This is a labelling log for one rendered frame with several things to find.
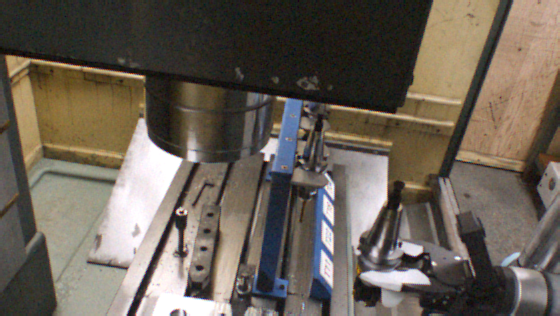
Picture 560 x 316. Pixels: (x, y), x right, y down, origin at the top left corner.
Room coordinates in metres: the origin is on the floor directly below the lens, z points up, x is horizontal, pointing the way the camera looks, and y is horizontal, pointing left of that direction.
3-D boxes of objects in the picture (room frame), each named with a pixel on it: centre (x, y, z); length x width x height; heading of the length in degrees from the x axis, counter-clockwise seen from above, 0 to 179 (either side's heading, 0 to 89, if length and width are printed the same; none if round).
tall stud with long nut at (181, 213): (0.89, 0.20, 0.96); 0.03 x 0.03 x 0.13
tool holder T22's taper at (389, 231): (0.55, -0.16, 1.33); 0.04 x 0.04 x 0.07
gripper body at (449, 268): (0.54, -0.29, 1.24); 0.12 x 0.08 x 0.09; 89
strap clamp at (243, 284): (0.70, 0.03, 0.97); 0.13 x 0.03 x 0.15; 179
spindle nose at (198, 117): (0.56, 0.09, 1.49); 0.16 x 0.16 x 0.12
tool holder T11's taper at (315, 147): (0.86, -0.07, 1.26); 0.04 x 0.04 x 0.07
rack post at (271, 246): (0.81, -0.01, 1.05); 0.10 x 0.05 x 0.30; 89
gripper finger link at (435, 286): (0.52, -0.23, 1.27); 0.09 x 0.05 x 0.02; 102
